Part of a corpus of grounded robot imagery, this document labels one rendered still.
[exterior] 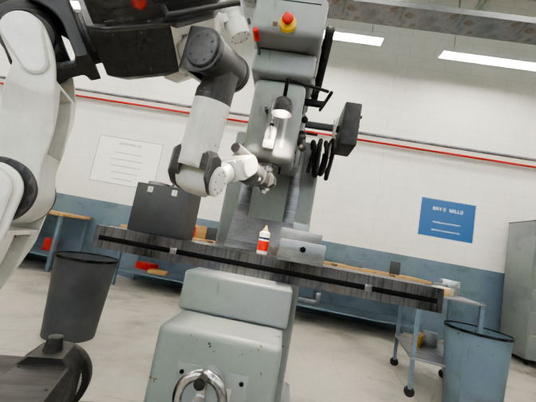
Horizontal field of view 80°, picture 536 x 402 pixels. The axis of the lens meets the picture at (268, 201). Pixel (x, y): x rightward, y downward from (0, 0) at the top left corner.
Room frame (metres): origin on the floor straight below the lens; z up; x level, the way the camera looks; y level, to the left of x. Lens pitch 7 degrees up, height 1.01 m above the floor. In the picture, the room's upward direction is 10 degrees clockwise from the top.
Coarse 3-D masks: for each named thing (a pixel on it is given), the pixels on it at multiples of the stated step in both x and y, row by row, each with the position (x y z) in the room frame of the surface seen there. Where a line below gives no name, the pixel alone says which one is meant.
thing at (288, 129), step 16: (256, 96) 1.18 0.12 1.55; (288, 96) 1.17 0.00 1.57; (304, 96) 1.18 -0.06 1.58; (256, 112) 1.17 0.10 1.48; (256, 128) 1.17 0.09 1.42; (288, 128) 1.16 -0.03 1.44; (256, 144) 1.17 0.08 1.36; (288, 144) 1.16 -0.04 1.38; (272, 160) 1.19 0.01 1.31; (288, 160) 1.17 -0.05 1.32
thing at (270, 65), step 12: (264, 60) 1.14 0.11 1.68; (276, 60) 1.14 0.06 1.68; (288, 60) 1.13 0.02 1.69; (300, 60) 1.13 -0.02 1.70; (312, 60) 1.13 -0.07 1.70; (252, 72) 1.16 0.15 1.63; (264, 72) 1.15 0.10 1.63; (276, 72) 1.14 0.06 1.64; (288, 72) 1.13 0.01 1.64; (300, 72) 1.13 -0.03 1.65; (312, 72) 1.13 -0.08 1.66; (312, 84) 1.19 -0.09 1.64
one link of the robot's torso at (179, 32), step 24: (96, 0) 0.63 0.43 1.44; (120, 0) 0.63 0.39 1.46; (144, 0) 0.63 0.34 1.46; (168, 0) 0.67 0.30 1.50; (192, 0) 0.69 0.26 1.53; (216, 0) 0.71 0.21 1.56; (96, 24) 0.67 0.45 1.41; (120, 24) 0.68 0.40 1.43; (144, 24) 0.68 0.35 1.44; (168, 24) 0.69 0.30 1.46; (192, 24) 0.70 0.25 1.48; (216, 24) 0.74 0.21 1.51; (96, 48) 0.72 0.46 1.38; (120, 48) 0.72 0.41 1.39; (144, 48) 0.73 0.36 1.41; (168, 48) 0.74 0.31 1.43; (120, 72) 0.77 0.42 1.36; (144, 72) 0.78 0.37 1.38; (168, 72) 0.80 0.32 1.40
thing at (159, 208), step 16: (144, 192) 1.22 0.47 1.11; (160, 192) 1.21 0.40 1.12; (176, 192) 1.20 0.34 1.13; (144, 208) 1.22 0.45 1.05; (160, 208) 1.21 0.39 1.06; (176, 208) 1.19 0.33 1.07; (192, 208) 1.24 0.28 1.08; (128, 224) 1.23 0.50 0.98; (144, 224) 1.22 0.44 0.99; (160, 224) 1.20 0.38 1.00; (176, 224) 1.19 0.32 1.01; (192, 224) 1.27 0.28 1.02
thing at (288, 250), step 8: (280, 240) 1.05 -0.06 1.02; (288, 240) 1.04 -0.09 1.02; (296, 240) 1.05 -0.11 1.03; (280, 248) 1.04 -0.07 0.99; (288, 248) 1.04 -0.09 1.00; (296, 248) 1.04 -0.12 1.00; (312, 248) 1.04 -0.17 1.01; (320, 248) 1.04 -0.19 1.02; (280, 256) 1.04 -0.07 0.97; (288, 256) 1.04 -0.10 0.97; (296, 256) 1.04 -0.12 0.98; (304, 256) 1.04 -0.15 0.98; (312, 256) 1.04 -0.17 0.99; (320, 256) 1.04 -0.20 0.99; (312, 264) 1.04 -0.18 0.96; (320, 264) 1.04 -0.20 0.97
